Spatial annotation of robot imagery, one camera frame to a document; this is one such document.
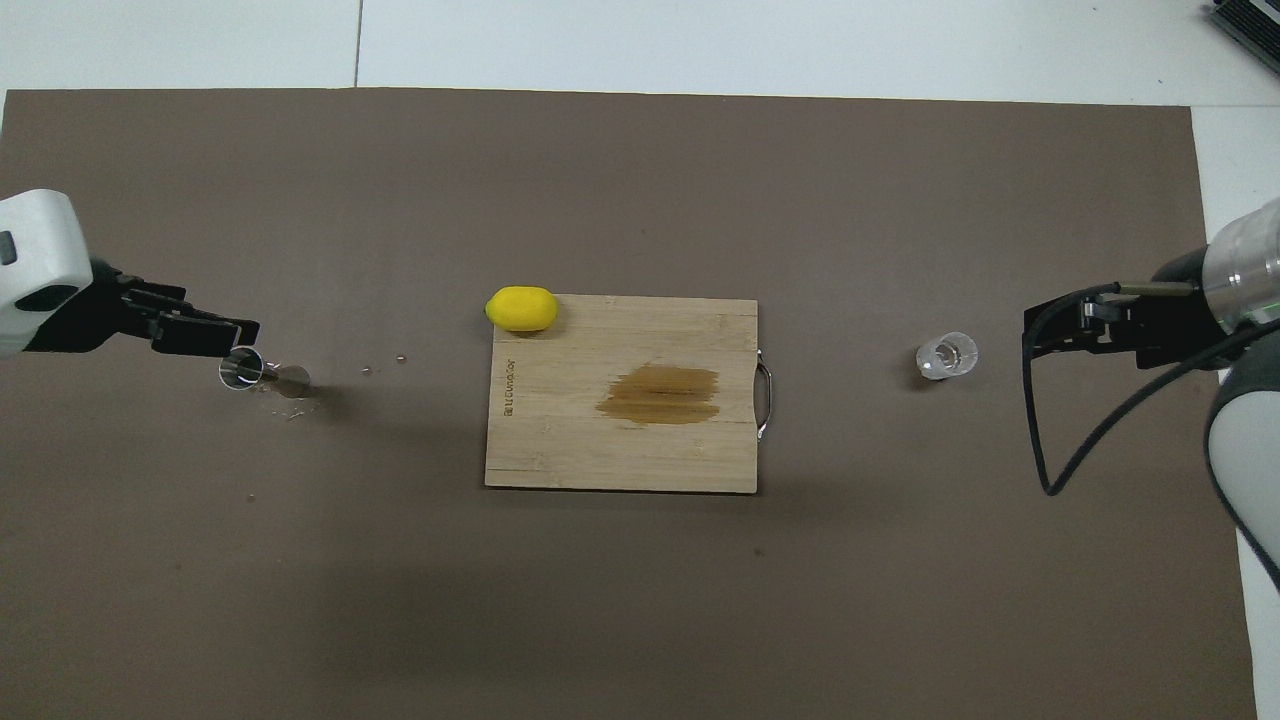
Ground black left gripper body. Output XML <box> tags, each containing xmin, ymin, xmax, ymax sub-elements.
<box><xmin>25</xmin><ymin>262</ymin><xmax>153</xmax><ymax>353</ymax></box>

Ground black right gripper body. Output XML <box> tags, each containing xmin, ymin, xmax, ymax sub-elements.
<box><xmin>1150</xmin><ymin>248</ymin><xmax>1226</xmax><ymax>331</ymax></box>

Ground steel double jigger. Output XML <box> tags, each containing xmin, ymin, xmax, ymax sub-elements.
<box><xmin>218</xmin><ymin>345</ymin><xmax>313</xmax><ymax>401</ymax></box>

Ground clear glass cup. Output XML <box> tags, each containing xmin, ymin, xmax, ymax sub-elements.
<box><xmin>916</xmin><ymin>331</ymin><xmax>979</xmax><ymax>382</ymax></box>

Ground spilled water puddle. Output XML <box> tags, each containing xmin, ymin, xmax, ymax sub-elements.
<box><xmin>255</xmin><ymin>385</ymin><xmax>326</xmax><ymax>421</ymax></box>

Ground grey ribbed device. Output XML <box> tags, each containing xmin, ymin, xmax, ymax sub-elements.
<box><xmin>1205</xmin><ymin>0</ymin><xmax>1280</xmax><ymax>76</ymax></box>

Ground yellow lemon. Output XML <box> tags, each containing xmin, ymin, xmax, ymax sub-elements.
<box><xmin>485</xmin><ymin>286</ymin><xmax>559</xmax><ymax>333</ymax></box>

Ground bamboo cutting board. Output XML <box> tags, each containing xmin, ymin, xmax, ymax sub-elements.
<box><xmin>484</xmin><ymin>293</ymin><xmax>773</xmax><ymax>495</ymax></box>

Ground brown paper table mat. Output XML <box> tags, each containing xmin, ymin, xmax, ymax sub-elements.
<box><xmin>0</xmin><ymin>88</ymin><xmax>1259</xmax><ymax>720</ymax></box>

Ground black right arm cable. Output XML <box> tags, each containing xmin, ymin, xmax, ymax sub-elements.
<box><xmin>1022</xmin><ymin>283</ymin><xmax>1280</xmax><ymax>496</ymax></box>

